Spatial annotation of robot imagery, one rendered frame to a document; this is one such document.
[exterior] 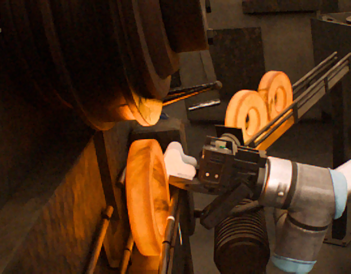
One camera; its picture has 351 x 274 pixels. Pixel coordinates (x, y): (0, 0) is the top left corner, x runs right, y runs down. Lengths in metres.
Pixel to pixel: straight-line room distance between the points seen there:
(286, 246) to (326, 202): 0.12
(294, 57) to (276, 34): 0.19
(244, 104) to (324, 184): 0.40
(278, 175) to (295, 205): 0.07
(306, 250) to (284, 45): 2.53
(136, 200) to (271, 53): 2.75
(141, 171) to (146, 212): 0.06
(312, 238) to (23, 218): 0.58
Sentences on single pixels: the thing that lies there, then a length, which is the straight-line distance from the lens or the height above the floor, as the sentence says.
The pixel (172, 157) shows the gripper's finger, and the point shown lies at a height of 0.78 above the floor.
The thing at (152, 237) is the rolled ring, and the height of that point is 0.73.
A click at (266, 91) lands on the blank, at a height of 0.76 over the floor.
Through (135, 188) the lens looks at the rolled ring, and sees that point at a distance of 0.72.
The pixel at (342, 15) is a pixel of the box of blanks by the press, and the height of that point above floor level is 0.72.
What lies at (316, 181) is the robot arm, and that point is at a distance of 0.91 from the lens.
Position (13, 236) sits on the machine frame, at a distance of 0.49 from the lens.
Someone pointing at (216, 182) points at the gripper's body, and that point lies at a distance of 0.89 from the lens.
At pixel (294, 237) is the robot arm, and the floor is 0.60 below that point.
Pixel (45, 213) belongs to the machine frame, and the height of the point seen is 0.86.
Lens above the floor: 1.09
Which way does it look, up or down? 18 degrees down
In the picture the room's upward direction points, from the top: 8 degrees counter-clockwise
